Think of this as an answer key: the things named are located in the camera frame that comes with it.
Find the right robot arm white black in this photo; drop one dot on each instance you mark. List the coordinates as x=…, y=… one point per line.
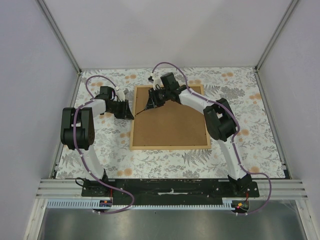
x=219, y=120

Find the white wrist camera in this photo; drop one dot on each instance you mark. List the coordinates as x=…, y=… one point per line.
x=121, y=93
x=156, y=82

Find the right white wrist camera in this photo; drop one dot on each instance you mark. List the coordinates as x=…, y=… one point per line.
x=156, y=82

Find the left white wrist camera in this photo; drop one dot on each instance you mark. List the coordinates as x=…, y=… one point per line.
x=121, y=93

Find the right aluminium corner post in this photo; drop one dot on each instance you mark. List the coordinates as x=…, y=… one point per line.
x=276, y=34

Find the left aluminium corner post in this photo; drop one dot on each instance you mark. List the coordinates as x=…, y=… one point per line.
x=59, y=35

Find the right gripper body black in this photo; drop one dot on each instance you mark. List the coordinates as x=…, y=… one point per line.
x=159, y=97

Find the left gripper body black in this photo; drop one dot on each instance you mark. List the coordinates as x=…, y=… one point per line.
x=118, y=108

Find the wooden picture frame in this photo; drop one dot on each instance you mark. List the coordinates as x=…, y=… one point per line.
x=169, y=127

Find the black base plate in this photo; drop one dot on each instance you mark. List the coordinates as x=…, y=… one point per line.
x=167, y=191

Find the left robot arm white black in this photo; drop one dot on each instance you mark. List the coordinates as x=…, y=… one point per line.
x=78, y=128

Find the white slotted cable duct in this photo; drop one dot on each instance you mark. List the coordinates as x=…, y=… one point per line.
x=99, y=204

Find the aluminium corner post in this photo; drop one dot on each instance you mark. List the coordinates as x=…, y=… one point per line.
x=59, y=35
x=276, y=34

